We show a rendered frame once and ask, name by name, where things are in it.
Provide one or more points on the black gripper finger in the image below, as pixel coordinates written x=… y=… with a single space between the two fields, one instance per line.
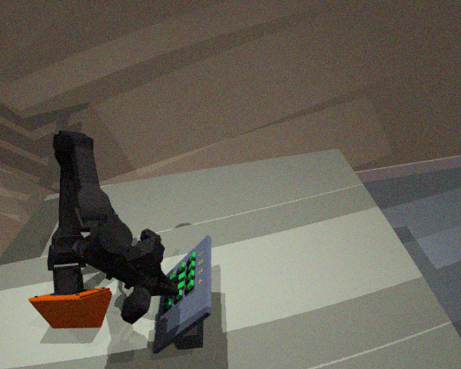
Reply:
x=160 y=288
x=162 y=277

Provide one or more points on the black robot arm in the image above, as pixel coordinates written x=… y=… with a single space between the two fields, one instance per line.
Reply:
x=84 y=207

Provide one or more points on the blue-grey switch panel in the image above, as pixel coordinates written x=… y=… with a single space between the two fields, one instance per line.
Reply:
x=181 y=317

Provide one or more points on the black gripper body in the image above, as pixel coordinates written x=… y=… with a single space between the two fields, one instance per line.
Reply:
x=138 y=302

